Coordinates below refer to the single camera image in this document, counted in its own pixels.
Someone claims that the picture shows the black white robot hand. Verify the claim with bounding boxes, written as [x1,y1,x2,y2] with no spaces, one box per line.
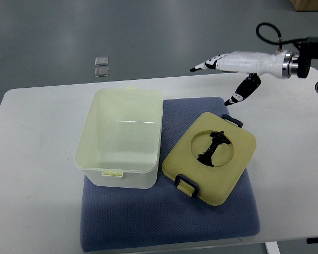
[190,51,294,106]

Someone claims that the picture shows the yellow box lid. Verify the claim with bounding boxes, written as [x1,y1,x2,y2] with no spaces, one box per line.
[162,112,257,206]

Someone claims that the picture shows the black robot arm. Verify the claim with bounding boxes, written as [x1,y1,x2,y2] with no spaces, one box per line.
[255,22,318,93]

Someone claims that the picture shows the brown cardboard box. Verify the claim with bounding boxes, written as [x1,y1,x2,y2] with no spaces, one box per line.
[290,0,318,12]

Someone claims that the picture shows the white storage box base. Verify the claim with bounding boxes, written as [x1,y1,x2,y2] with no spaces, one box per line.
[74,88,163,189]

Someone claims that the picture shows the metal floor plate far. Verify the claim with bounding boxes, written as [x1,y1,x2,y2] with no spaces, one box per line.
[95,56,109,66]

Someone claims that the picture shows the metal floor plate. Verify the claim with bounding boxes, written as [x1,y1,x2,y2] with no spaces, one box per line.
[95,56,109,66]
[94,67,109,77]

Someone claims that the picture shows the metal floor plate near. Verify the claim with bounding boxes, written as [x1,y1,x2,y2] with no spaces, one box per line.
[94,67,109,77]

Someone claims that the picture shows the white table leg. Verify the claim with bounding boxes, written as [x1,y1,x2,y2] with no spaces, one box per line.
[265,241,280,254]

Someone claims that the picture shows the blue grey cushion mat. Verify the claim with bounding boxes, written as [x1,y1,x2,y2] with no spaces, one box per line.
[79,96,261,252]

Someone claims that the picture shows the black bracket at table edge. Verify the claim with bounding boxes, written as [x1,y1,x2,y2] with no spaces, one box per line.
[306,237,318,244]

